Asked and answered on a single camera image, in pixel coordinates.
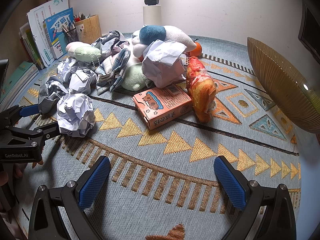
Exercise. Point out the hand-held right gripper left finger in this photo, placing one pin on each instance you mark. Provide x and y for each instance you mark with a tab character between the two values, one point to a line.
95	182

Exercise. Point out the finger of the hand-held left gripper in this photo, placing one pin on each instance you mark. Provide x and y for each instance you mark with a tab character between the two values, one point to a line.
28	110
47	130

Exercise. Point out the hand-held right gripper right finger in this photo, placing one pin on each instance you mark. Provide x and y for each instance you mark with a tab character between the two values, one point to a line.
228	182

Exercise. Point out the white paper ball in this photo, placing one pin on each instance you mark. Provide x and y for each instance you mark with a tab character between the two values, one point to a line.
81	80
75	115
66	66

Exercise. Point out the tricolor dango plush toy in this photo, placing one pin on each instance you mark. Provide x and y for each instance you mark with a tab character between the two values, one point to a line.
83	52
132	78

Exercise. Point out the plaid cloth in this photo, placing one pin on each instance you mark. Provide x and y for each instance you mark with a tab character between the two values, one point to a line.
113	72

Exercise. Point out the orange bread snack packet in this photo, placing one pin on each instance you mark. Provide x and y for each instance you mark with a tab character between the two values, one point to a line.
200	90

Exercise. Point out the pink carton box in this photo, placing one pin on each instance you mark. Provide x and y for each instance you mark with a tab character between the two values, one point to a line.
162	105

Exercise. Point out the ribbed amber glass bowl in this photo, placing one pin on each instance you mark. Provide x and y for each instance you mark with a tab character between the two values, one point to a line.
282	85

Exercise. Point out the large paper sheet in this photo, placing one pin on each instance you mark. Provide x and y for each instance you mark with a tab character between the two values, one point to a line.
162	62

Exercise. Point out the orange tangerine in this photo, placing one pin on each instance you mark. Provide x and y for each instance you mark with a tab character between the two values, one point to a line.
196	48

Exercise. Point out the person's left hand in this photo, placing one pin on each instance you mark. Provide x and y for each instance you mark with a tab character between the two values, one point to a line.
19	172

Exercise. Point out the grey printed crumpled paper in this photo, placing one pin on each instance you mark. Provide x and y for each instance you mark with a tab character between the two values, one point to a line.
48	95

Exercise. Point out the teal book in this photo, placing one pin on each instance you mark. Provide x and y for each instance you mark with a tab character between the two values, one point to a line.
20	73

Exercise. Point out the patterned woven table mat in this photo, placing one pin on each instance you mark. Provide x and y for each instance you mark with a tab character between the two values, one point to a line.
150	205

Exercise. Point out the green books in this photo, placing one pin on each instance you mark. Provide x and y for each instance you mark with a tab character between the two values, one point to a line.
31	48

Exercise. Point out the pink cloth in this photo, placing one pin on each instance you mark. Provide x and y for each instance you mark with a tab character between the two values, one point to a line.
7	226

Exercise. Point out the blue cover workbook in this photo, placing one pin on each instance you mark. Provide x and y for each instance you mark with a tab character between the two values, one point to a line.
58	33

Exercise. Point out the black mesh pen holder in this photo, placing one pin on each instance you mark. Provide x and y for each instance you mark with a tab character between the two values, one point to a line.
72	36

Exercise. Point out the bunch of pens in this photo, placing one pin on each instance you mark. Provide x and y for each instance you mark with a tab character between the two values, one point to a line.
67	28

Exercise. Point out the standing books and papers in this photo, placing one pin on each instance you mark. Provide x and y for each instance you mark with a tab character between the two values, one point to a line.
41	17

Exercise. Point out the wooden pen holder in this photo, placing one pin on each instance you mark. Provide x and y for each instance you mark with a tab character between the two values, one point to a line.
88	31

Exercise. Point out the blue and white plush toy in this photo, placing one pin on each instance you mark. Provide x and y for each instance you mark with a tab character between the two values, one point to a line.
152	35

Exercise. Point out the white cat plush toy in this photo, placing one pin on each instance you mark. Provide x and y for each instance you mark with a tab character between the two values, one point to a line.
177	38

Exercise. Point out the black monitor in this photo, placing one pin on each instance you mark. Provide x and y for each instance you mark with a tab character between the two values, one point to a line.
310	35

